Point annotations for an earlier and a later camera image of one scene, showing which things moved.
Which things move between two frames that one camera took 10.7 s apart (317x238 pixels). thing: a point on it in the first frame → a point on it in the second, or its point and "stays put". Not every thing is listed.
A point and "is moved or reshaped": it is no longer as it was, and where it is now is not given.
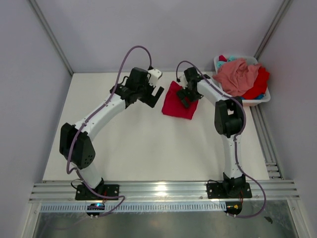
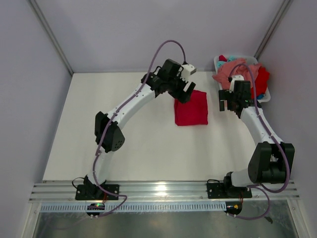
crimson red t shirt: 174,105 is moved or reshaped
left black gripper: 150,99 → 183,98
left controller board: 97,206 stays put
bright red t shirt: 261,85 stays put
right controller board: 234,208 stays put
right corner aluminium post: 273,29 stays put
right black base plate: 231,190 stays put
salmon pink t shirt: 236,76 stays put
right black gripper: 182,93 → 225,94
